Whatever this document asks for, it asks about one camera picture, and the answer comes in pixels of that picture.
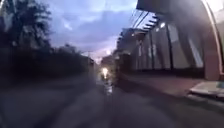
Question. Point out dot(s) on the vehicle with bright headlight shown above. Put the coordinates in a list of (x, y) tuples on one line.
[(105, 72)]

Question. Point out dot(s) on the long dark hedge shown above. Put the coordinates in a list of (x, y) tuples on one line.
[(43, 65)]

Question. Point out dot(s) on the tall dark tree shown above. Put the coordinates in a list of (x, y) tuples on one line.
[(28, 23)]

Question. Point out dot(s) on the building with pale panels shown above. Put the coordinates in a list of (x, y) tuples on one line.
[(180, 46)]

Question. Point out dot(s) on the grey asphalt road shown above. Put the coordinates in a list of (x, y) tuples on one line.
[(83, 110)]

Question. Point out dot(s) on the pale concrete slab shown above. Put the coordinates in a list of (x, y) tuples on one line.
[(208, 88)]

